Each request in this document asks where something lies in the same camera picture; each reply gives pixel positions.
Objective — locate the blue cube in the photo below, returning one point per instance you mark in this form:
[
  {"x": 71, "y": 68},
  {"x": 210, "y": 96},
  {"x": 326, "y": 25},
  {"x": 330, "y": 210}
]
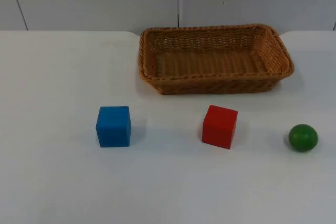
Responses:
[{"x": 113, "y": 128}]

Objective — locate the green ball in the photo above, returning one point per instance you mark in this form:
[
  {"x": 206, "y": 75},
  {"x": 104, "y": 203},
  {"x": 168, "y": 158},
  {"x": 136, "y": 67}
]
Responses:
[{"x": 303, "y": 138}]

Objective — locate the brown wicker basket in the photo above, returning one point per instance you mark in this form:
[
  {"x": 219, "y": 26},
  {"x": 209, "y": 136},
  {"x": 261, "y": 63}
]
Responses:
[{"x": 215, "y": 82}]

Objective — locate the red cube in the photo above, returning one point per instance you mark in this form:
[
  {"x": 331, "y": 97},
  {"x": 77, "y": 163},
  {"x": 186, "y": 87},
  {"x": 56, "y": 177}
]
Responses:
[{"x": 219, "y": 128}]

